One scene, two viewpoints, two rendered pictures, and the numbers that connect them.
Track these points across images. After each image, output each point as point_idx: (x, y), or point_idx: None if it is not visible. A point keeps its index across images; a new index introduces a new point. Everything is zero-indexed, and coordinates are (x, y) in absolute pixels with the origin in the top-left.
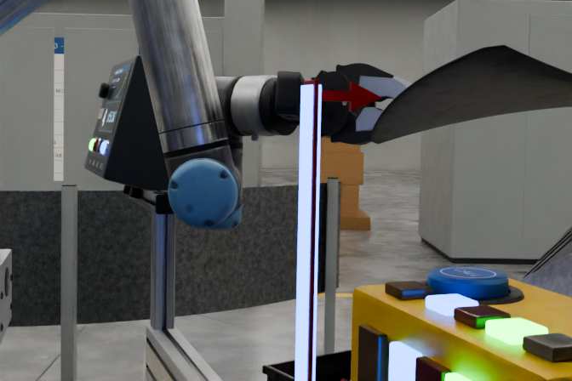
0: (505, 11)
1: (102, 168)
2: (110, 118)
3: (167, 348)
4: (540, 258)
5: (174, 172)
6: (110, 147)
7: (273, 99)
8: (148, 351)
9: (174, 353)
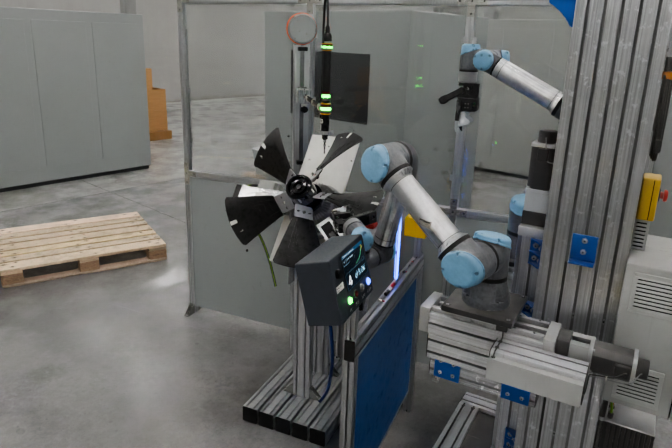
0: None
1: (371, 288)
2: (359, 272)
3: (367, 324)
4: (301, 246)
5: (393, 247)
6: (370, 276)
7: (375, 219)
8: (357, 347)
9: (368, 321)
